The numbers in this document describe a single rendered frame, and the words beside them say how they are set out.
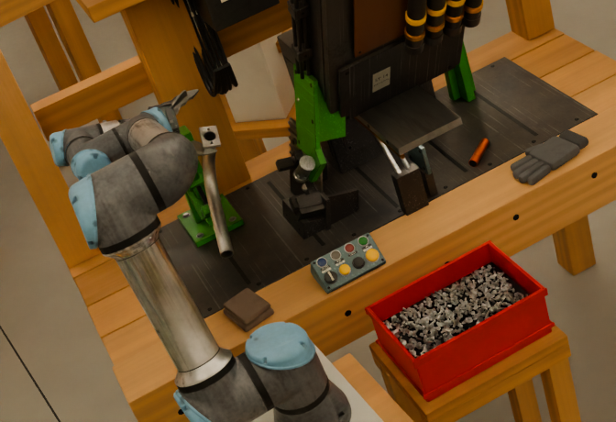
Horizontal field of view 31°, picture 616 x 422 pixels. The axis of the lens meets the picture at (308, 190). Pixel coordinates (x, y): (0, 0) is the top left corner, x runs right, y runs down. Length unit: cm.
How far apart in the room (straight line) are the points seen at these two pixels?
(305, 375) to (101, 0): 98
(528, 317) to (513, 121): 68
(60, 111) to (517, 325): 123
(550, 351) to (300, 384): 57
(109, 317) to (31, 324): 171
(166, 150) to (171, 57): 82
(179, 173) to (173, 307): 24
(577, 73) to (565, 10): 221
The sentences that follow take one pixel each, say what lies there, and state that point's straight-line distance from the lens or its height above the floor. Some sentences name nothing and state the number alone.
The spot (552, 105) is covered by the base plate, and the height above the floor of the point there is 90.
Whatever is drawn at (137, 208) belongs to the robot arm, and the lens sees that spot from 193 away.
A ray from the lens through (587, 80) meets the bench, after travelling 298.
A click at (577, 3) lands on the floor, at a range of 525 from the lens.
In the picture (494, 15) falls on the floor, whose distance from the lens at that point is 530.
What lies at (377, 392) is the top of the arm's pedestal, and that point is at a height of 85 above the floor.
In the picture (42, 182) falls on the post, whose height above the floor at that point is 114.
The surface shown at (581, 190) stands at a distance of 268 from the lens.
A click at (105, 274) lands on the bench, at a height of 88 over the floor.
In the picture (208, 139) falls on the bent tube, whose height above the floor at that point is 120.
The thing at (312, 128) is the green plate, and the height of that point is 115.
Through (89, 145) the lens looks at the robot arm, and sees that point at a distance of 233.
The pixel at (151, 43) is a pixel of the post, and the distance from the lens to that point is 272.
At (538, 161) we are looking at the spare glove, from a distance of 265.
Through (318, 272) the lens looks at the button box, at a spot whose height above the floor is 94.
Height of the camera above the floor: 243
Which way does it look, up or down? 33 degrees down
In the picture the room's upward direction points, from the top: 19 degrees counter-clockwise
